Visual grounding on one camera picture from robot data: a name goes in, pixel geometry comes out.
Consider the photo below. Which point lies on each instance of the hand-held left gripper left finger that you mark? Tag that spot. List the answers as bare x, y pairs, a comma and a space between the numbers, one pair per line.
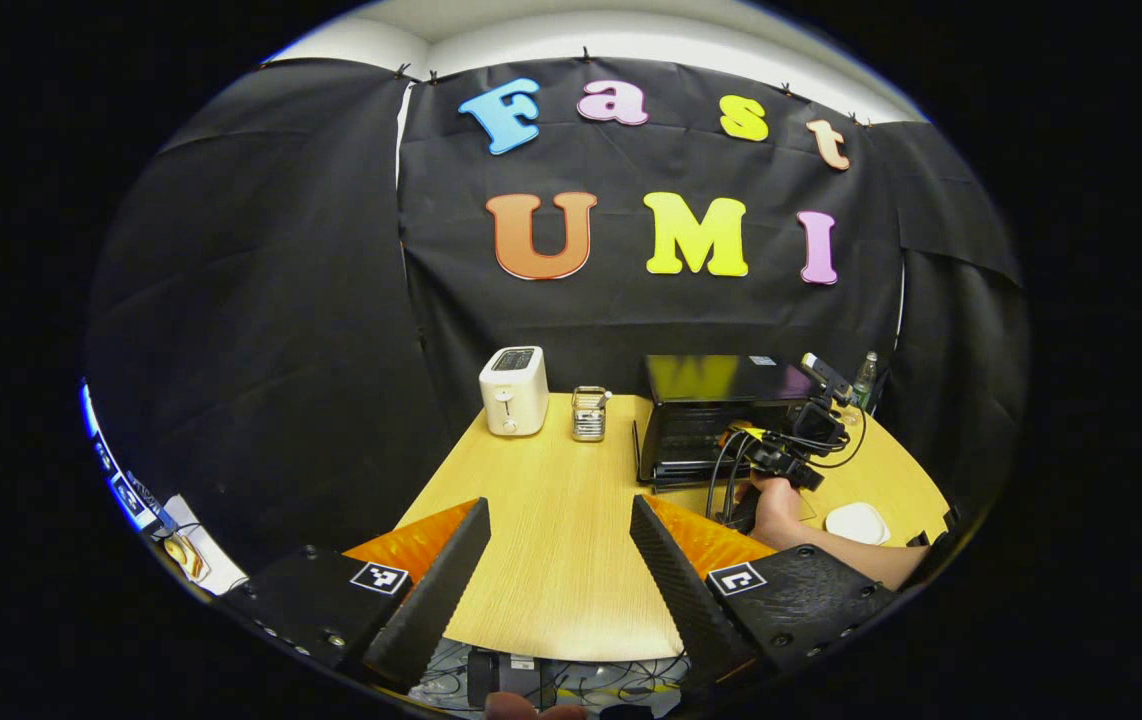
436, 590

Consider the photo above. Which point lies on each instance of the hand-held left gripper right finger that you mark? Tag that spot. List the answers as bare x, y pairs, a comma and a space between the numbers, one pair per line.
681, 600

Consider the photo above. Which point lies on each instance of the black electric oven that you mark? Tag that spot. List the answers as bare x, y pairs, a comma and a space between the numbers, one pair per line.
701, 385

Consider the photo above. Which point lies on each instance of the clear plastic water bottle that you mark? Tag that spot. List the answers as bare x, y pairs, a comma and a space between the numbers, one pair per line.
865, 380

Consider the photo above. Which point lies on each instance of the white plate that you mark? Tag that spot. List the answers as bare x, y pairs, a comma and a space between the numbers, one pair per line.
856, 523

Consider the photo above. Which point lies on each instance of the black power box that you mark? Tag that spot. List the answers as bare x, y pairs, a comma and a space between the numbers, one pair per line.
506, 678

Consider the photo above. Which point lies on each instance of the white toaster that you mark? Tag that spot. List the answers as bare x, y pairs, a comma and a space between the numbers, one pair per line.
514, 395

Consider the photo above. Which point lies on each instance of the white paper sheet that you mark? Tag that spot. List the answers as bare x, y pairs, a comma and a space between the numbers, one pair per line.
221, 565

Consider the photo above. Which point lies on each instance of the black backdrop cloth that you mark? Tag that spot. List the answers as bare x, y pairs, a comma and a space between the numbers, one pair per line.
291, 330

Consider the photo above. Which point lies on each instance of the blue white sign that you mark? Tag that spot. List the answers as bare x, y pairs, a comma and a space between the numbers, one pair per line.
121, 490

